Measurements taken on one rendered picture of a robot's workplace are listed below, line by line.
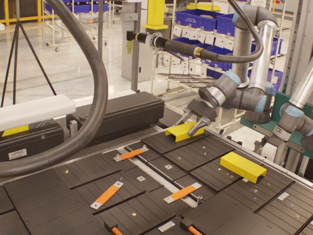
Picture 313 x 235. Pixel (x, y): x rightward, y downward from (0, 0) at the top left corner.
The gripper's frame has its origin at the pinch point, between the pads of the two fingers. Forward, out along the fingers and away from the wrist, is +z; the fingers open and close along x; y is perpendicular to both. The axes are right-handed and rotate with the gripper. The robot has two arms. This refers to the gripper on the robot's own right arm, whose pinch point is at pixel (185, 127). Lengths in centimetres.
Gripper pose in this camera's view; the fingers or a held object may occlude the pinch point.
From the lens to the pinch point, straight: 138.3
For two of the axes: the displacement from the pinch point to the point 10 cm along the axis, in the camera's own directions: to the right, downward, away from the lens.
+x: -5.9, -3.6, 7.2
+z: -6.9, 6.9, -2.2
